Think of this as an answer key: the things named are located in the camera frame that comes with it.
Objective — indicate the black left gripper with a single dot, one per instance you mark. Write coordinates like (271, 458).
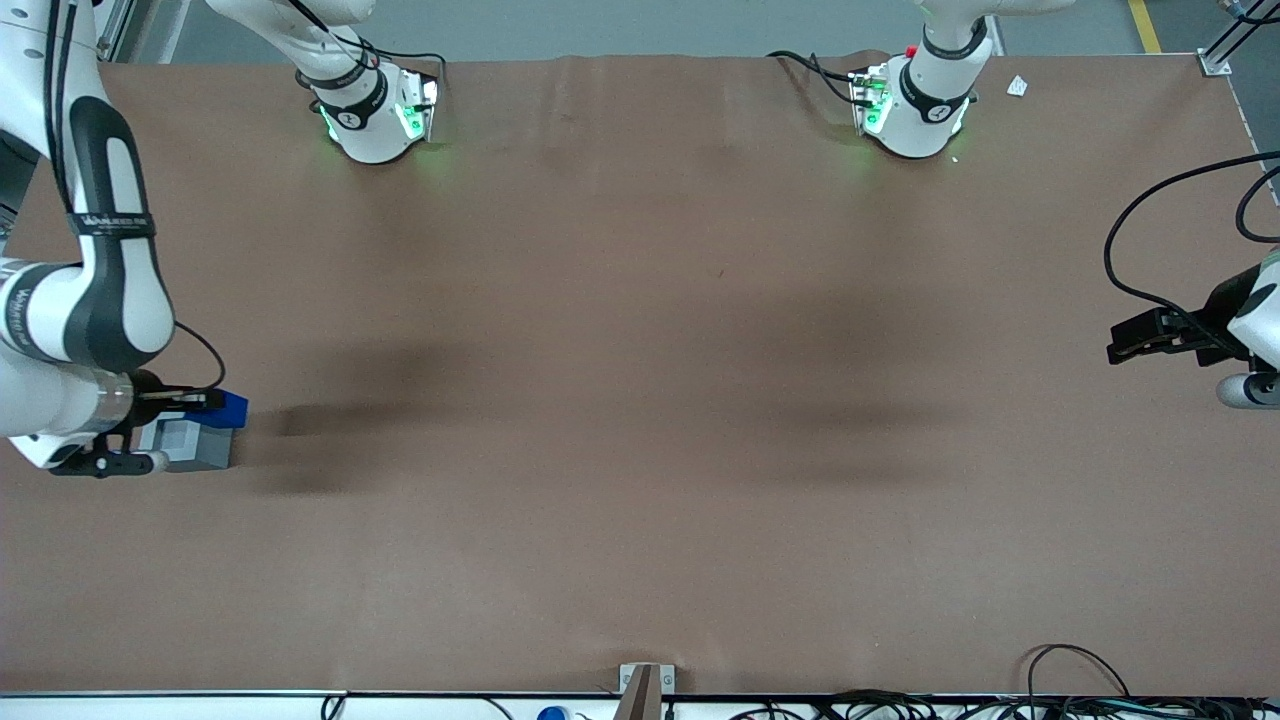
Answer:
(1216, 312)

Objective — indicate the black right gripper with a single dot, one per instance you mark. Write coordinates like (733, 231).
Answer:
(148, 387)

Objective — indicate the blue plastic part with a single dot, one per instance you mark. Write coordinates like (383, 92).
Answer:
(234, 412)

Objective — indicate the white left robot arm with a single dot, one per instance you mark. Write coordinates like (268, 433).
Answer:
(925, 115)

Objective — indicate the gray square base block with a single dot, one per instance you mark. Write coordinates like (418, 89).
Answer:
(200, 448)

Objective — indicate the white paper scrap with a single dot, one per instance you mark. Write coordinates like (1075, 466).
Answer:
(1017, 86)

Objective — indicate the brown table mat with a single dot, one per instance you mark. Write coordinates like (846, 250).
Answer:
(640, 450)

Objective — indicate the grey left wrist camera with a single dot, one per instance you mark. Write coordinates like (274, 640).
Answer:
(1245, 390)

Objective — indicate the aluminium frame post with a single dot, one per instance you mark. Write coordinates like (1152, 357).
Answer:
(115, 28)
(1222, 50)

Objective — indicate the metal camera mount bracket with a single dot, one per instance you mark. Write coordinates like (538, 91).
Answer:
(645, 685)

